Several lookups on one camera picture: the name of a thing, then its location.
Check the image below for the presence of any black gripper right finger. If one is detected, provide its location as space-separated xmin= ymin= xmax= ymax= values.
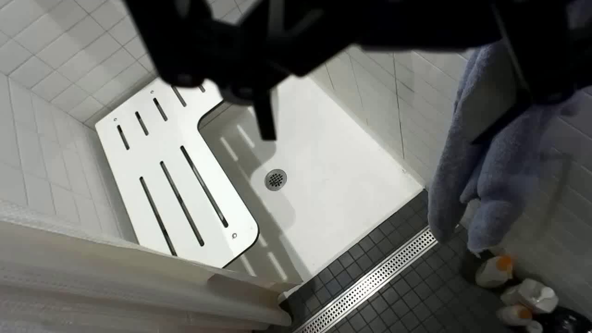
xmin=488 ymin=0 xmax=592 ymax=108

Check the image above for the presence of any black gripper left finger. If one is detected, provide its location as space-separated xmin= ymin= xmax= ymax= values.
xmin=121 ymin=0 xmax=347 ymax=145

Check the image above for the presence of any white shower curtain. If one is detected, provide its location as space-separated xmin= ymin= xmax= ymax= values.
xmin=0 ymin=200 xmax=292 ymax=333

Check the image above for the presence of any blue hanging towel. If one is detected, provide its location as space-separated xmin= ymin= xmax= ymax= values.
xmin=425 ymin=43 xmax=592 ymax=258

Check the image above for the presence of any white slotted shower bench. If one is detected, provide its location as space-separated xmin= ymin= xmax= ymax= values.
xmin=94 ymin=80 xmax=258 ymax=270

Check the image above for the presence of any round metal shower drain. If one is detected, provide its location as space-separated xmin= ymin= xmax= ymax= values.
xmin=264 ymin=167 xmax=288 ymax=191

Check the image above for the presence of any white bottle orange cap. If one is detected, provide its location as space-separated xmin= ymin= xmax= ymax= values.
xmin=495 ymin=304 xmax=534 ymax=328
xmin=473 ymin=254 xmax=516 ymax=291

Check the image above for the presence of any black bag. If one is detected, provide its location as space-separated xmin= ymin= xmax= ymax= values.
xmin=541 ymin=306 xmax=592 ymax=333

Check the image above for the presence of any long metal floor drain grate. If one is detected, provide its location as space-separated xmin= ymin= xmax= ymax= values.
xmin=294 ymin=226 xmax=440 ymax=333

